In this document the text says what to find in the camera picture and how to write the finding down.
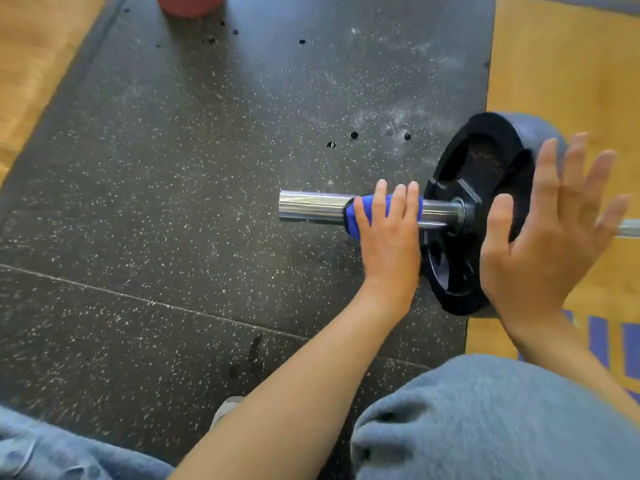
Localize red round weight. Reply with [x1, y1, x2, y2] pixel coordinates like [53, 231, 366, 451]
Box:
[154, 0, 227, 18]

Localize person's left hand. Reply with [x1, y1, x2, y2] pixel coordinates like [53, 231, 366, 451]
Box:
[352, 179, 424, 321]

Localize blue-grey trousers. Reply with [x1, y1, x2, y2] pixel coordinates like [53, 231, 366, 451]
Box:
[0, 354, 640, 480]

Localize grey shoe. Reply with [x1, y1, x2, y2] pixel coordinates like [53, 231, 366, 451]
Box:
[209, 396, 247, 433]

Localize black rubber weight plate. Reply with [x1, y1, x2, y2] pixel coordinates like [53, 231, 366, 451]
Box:
[421, 112, 569, 319]

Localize blue barbell collar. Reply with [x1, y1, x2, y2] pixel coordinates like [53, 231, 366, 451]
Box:
[344, 194, 425, 242]

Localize silver steel barbell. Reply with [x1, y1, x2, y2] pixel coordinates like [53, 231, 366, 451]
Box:
[278, 190, 640, 240]

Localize person's left forearm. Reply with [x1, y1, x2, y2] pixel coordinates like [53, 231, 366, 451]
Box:
[169, 289, 410, 480]

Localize person's right hand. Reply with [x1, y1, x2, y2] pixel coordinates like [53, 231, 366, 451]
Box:
[480, 133, 631, 331]

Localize person's right forearm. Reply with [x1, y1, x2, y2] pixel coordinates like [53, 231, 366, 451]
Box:
[505, 305, 640, 426]

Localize black speckled rubber mat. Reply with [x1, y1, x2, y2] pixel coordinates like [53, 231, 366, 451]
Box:
[0, 265, 469, 480]
[0, 0, 499, 369]

